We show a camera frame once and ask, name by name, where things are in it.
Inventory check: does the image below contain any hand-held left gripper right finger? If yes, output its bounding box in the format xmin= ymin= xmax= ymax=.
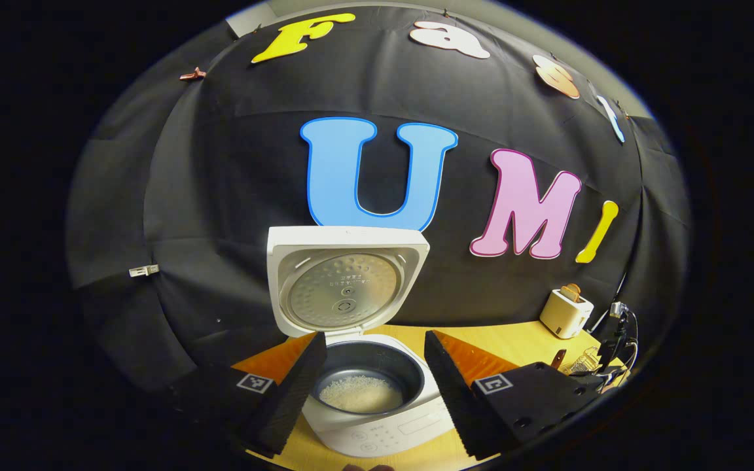
xmin=424 ymin=330 xmax=603 ymax=460

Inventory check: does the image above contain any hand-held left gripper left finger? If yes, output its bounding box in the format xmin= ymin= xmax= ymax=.
xmin=168 ymin=332 xmax=329 ymax=459

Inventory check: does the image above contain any wire chopstick holder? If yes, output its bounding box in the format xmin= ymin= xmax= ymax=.
xmin=564 ymin=347 xmax=603 ymax=377

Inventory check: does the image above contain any white rice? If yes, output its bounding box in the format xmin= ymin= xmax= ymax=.
xmin=319 ymin=375 xmax=404 ymax=414

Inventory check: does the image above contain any white rice cooker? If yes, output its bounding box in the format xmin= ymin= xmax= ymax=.
xmin=266 ymin=226 xmax=456 ymax=457

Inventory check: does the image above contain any white toaster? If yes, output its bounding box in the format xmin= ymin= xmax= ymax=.
xmin=539 ymin=288 xmax=594 ymax=340

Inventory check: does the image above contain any black backdrop cloth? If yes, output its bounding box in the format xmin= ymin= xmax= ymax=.
xmin=66 ymin=3 xmax=691 ymax=393

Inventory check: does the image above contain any toaster power cable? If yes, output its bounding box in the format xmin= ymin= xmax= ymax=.
xmin=590 ymin=271 xmax=628 ymax=331

